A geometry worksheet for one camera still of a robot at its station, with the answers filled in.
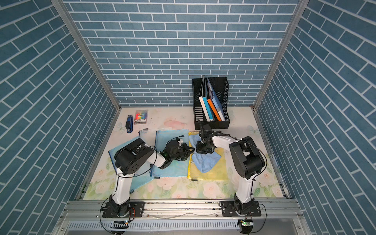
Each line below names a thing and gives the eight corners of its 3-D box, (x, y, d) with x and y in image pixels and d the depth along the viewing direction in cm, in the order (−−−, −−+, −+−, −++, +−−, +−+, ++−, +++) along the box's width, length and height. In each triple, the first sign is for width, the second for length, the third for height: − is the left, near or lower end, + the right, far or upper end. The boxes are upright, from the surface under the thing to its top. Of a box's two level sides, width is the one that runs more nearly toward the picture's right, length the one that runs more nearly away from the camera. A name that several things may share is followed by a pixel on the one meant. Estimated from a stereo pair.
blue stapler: (127, 133, 107) (124, 129, 102) (129, 118, 116) (126, 113, 112) (132, 132, 107) (130, 128, 103) (133, 117, 117) (131, 112, 112)
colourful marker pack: (134, 124, 112) (133, 122, 110) (136, 112, 121) (135, 110, 119) (147, 123, 113) (146, 121, 112) (148, 110, 122) (147, 109, 120)
